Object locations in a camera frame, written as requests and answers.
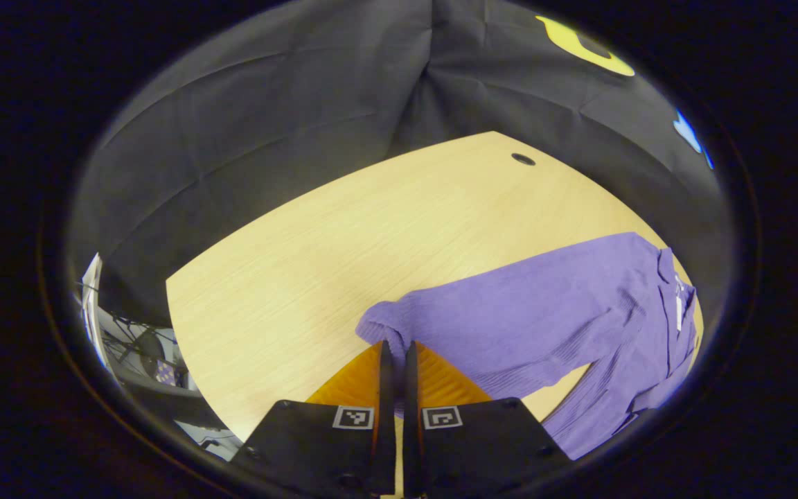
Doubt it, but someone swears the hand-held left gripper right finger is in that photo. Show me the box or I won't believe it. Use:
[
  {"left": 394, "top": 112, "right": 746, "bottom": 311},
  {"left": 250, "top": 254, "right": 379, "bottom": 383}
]
[{"left": 402, "top": 340, "right": 574, "bottom": 497}]

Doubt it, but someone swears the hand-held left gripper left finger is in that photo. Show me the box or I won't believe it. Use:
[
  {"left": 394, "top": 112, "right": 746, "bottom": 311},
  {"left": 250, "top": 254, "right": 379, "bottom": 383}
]
[{"left": 233, "top": 340, "right": 397, "bottom": 496}]

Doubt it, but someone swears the purple knit cardigan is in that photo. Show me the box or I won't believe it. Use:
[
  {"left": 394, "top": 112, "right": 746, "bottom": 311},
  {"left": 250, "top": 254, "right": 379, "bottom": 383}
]
[{"left": 355, "top": 232, "right": 699, "bottom": 462}]

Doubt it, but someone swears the black backdrop cloth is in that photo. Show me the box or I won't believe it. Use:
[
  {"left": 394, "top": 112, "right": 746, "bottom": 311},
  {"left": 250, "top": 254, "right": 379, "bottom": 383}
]
[{"left": 66, "top": 0, "right": 729, "bottom": 326}]

